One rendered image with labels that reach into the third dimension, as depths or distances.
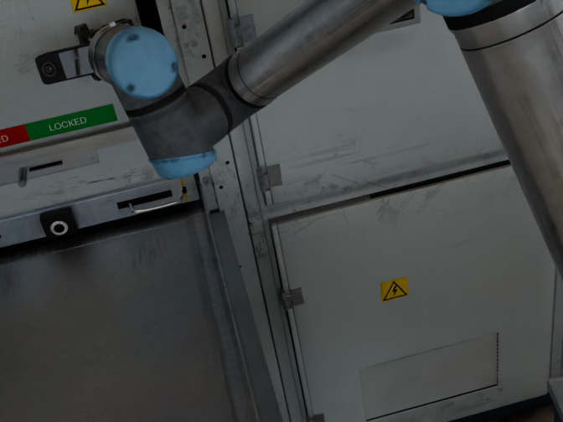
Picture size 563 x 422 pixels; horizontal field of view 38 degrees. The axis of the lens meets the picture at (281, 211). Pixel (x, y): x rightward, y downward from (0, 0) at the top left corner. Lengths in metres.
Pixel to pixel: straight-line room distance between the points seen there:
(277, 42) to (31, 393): 0.67
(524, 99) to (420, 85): 0.80
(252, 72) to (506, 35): 0.49
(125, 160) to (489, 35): 0.96
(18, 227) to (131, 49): 0.63
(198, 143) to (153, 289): 0.39
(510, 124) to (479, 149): 0.89
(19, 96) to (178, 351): 0.53
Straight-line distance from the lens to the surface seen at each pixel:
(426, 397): 2.11
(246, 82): 1.18
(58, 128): 1.55
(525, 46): 0.76
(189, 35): 1.44
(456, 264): 1.84
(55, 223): 1.61
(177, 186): 1.61
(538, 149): 0.80
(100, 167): 1.59
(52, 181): 1.61
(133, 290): 1.49
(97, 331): 1.43
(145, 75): 1.12
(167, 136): 1.15
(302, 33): 1.08
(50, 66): 1.32
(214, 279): 1.45
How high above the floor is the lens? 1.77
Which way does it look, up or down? 35 degrees down
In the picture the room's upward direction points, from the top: 10 degrees counter-clockwise
